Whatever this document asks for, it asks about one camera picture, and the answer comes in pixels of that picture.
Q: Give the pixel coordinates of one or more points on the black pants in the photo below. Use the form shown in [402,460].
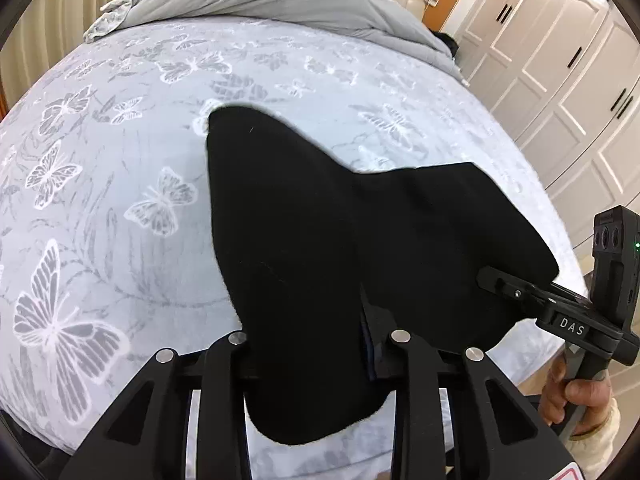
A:
[305,244]

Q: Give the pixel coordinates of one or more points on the right forearm white sleeve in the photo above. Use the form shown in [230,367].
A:
[591,451]

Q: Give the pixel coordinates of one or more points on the person's right hand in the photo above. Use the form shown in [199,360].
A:
[594,395]

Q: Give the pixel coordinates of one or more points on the white wardrobe doors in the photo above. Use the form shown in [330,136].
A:
[561,77]

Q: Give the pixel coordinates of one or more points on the black bag on nightstand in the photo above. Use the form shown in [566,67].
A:
[448,41]

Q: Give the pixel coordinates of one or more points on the grey duvet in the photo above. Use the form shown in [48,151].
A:
[383,22]

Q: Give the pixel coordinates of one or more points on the grey butterfly bed sheet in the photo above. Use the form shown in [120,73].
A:
[106,254]

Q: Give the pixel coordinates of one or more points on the cream curtain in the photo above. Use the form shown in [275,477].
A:
[42,58]

